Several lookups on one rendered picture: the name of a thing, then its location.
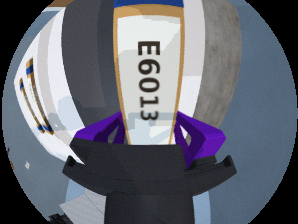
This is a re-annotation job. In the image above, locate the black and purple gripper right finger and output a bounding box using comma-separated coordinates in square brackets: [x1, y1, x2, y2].
[174, 111, 226, 170]

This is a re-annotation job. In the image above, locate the white welding electrode pack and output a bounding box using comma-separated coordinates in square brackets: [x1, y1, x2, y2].
[26, 58, 54, 136]
[19, 78, 45, 134]
[113, 0, 185, 145]

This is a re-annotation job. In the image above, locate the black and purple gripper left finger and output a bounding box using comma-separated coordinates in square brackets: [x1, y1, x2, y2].
[73, 111, 125, 144]

